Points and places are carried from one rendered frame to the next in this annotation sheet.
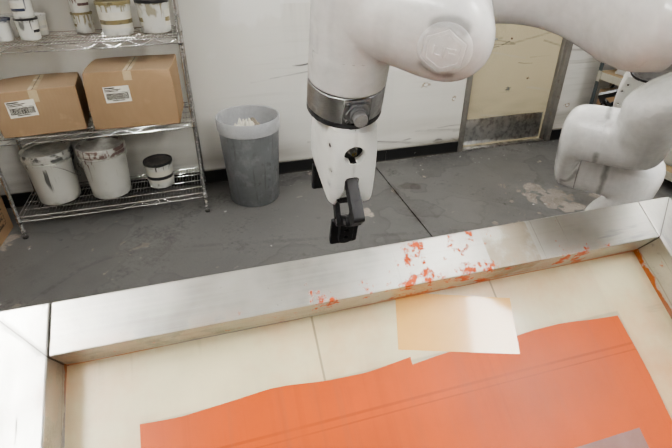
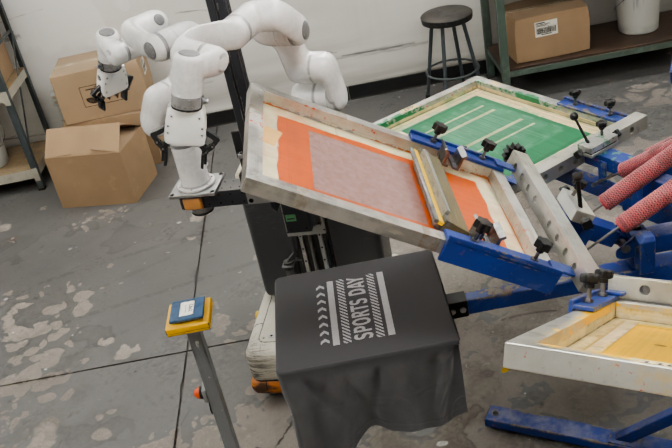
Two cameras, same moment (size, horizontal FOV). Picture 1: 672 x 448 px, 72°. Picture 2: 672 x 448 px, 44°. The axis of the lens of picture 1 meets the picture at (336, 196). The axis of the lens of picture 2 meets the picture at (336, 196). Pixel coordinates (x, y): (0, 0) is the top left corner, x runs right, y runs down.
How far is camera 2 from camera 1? 189 cm
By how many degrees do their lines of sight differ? 62
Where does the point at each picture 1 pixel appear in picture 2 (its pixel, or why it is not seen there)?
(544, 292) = (266, 120)
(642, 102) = not seen: hidden behind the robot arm
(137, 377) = not seen: hidden behind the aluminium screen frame
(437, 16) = (220, 55)
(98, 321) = (255, 165)
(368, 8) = (205, 62)
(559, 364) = (288, 129)
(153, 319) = (258, 159)
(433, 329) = (270, 139)
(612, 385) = (296, 127)
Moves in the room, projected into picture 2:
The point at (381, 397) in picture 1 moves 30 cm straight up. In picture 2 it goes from (285, 154) to (259, 39)
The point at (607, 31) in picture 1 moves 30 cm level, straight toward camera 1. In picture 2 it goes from (230, 41) to (315, 53)
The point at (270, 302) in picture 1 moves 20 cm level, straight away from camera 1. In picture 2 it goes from (259, 144) to (178, 157)
